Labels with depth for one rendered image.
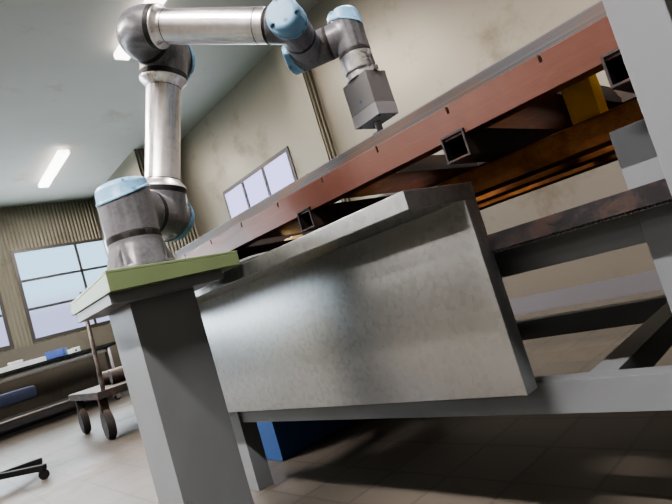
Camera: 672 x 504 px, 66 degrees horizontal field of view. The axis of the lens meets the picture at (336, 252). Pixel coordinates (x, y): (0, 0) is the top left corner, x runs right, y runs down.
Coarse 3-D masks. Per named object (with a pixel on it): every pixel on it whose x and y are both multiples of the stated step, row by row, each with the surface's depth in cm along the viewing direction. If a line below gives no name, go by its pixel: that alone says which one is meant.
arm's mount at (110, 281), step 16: (208, 256) 107; (224, 256) 110; (112, 272) 94; (128, 272) 96; (144, 272) 98; (160, 272) 100; (176, 272) 102; (192, 272) 104; (96, 288) 98; (112, 288) 93; (128, 288) 96; (80, 304) 108
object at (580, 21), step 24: (576, 24) 80; (528, 48) 86; (480, 72) 92; (504, 72) 89; (456, 96) 96; (552, 96) 105; (624, 96) 133; (408, 120) 105; (504, 120) 114; (528, 120) 121; (552, 120) 129; (360, 144) 115; (408, 168) 140; (432, 168) 148; (456, 168) 158; (288, 192) 135; (360, 192) 149; (384, 192) 162; (240, 216) 152; (264, 240) 199
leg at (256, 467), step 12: (240, 420) 173; (240, 432) 174; (252, 432) 175; (240, 444) 175; (252, 444) 174; (252, 456) 173; (264, 456) 176; (252, 468) 172; (264, 468) 175; (252, 480) 173; (264, 480) 173
